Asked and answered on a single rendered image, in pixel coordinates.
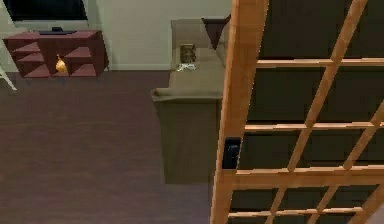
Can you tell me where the black television set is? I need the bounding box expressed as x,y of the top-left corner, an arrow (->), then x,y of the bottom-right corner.
2,0 -> 89,36

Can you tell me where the dark red shelf unit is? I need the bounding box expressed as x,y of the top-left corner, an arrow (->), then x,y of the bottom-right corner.
2,29 -> 110,80

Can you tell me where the orange yellow ornament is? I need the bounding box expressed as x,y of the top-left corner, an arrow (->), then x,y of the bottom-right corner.
55,54 -> 69,74

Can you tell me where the beige sofa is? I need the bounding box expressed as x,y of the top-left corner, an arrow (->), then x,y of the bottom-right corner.
150,17 -> 232,185

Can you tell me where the white furniture leg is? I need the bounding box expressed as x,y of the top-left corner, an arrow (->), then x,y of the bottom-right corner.
0,65 -> 18,91

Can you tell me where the grey box with dark panels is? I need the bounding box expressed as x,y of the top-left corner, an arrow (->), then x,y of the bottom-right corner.
179,43 -> 197,64

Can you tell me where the black door handle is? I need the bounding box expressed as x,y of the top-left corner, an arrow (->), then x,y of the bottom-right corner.
221,136 -> 242,170

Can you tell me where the wooden glass-paned room door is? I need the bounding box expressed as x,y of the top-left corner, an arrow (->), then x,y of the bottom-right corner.
209,0 -> 384,224

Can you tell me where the white crumpled small object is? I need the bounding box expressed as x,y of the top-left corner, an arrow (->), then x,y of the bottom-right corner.
176,63 -> 198,72

